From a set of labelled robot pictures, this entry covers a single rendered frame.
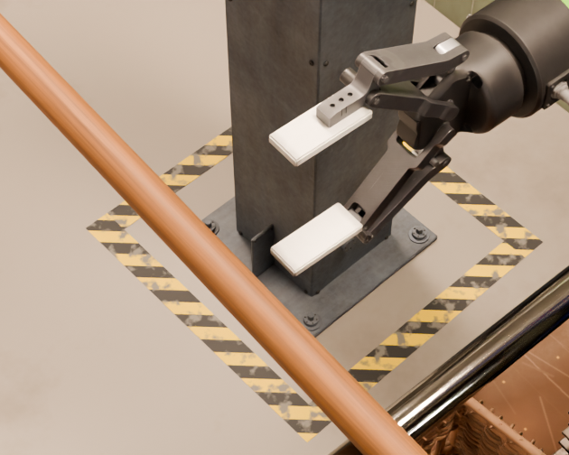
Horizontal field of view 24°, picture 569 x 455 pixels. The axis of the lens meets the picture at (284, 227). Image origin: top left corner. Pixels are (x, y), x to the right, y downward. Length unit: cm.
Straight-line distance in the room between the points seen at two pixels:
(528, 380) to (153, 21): 142
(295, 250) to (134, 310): 133
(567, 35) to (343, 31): 83
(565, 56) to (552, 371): 65
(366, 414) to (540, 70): 32
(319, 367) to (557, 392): 77
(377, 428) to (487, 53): 32
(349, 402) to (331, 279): 148
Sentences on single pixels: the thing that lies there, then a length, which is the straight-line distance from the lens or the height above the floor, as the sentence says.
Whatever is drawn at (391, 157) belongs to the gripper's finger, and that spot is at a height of 115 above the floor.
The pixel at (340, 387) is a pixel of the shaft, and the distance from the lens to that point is 85.
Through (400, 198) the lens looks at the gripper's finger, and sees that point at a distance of 105.
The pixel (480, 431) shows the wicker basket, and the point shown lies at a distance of 142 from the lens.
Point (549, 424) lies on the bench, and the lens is 157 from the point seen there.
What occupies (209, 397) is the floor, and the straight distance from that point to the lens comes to 222.
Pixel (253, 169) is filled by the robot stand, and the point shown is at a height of 24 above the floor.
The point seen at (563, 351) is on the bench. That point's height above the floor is 58.
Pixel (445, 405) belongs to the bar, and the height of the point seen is 117.
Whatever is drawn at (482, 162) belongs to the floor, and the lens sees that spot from 253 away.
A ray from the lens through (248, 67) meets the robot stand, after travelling 200.
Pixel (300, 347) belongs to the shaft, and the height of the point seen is 121.
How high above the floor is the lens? 195
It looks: 54 degrees down
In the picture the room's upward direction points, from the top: straight up
